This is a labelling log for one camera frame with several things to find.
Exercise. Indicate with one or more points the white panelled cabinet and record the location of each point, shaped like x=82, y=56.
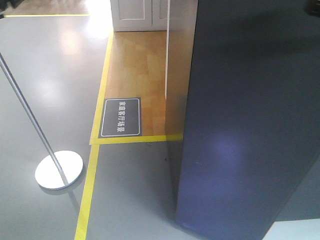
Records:
x=139, y=15

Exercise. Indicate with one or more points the dark floor sign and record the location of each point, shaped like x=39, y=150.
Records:
x=121, y=117

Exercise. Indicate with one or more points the open fridge door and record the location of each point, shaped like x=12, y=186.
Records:
x=252, y=124

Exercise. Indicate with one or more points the silver floor lamp stand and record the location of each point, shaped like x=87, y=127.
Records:
x=59, y=169

